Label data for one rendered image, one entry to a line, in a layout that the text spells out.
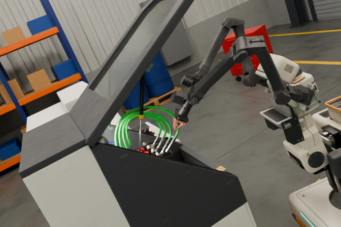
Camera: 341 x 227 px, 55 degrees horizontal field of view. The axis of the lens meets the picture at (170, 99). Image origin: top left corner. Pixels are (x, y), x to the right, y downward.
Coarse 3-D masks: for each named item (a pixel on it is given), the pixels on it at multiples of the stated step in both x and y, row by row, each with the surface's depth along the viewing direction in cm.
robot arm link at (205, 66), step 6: (228, 24) 204; (222, 30) 205; (228, 30) 206; (216, 36) 206; (222, 36) 205; (216, 42) 204; (222, 42) 205; (210, 48) 204; (216, 48) 204; (210, 54) 203; (216, 54) 204; (204, 60) 202; (210, 60) 202; (204, 66) 200; (210, 66) 202; (198, 72) 199
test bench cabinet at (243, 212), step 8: (240, 208) 171; (248, 208) 173; (232, 216) 170; (240, 216) 172; (248, 216) 174; (216, 224) 166; (224, 224) 168; (232, 224) 170; (240, 224) 172; (248, 224) 174
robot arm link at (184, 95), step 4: (176, 92) 174; (180, 92) 175; (184, 92) 176; (172, 96) 177; (176, 96) 174; (180, 96) 173; (184, 96) 174; (188, 96) 176; (172, 100) 175; (176, 100) 175; (180, 100) 175; (188, 100) 174; (192, 100) 171; (196, 100) 171; (180, 104) 177; (192, 104) 175
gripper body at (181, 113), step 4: (176, 108) 185; (180, 108) 180; (184, 108) 179; (180, 112) 180; (184, 112) 179; (188, 112) 180; (180, 116) 179; (184, 116) 180; (184, 120) 179; (188, 120) 180
